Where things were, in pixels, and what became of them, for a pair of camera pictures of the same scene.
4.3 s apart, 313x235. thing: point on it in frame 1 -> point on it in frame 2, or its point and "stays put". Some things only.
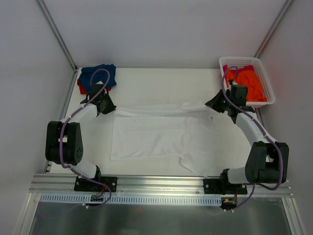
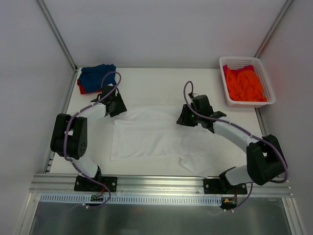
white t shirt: [201, 140] stays put
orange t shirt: [247, 78] stays put
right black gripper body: [217, 102] -> [185, 117]
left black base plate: [86, 184] stays put
